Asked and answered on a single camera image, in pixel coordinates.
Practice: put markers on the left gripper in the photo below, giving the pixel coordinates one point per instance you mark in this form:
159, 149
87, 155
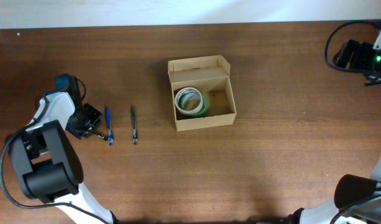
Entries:
85, 121

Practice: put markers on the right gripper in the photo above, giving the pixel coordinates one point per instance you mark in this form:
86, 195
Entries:
352, 54

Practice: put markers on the thin black pen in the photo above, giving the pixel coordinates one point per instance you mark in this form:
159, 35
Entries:
99, 134

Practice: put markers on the blue ballpoint pen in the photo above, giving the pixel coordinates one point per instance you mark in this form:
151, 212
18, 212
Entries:
108, 124

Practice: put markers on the grey ballpoint pen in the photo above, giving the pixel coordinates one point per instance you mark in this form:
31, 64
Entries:
134, 127

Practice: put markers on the beige masking tape roll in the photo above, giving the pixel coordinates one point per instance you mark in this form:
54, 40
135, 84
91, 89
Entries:
180, 94

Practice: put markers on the green tape roll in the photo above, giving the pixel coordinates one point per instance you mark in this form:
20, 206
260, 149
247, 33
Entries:
205, 107

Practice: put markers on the brown cardboard box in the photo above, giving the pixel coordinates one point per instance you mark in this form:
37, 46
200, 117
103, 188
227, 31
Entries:
210, 75

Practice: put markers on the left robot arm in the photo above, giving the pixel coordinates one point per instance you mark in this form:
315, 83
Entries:
46, 164

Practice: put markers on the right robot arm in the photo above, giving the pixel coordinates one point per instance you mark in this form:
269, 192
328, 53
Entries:
356, 199

